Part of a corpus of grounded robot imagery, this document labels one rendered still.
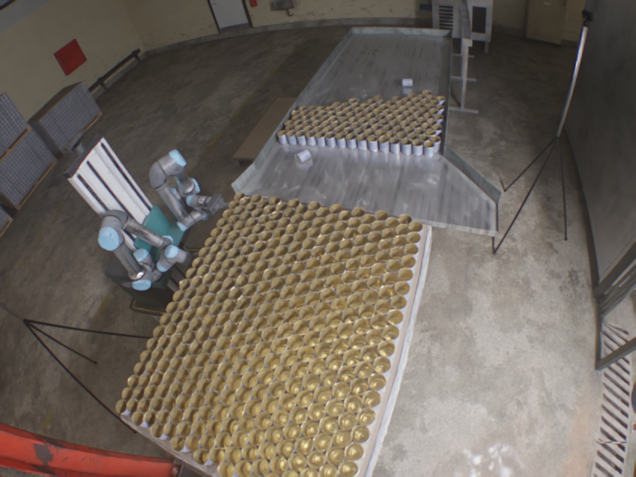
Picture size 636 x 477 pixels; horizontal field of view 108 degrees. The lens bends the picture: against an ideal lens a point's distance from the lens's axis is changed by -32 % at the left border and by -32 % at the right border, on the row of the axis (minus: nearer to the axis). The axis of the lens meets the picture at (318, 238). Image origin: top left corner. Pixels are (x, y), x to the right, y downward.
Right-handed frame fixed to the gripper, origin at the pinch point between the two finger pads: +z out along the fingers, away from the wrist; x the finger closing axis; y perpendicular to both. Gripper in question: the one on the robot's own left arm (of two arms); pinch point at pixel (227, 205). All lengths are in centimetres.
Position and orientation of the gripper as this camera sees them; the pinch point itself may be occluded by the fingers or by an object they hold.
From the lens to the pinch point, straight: 199.4
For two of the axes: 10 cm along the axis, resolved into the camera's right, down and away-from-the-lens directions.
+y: -1.7, -6.1, -7.7
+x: 3.4, -7.7, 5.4
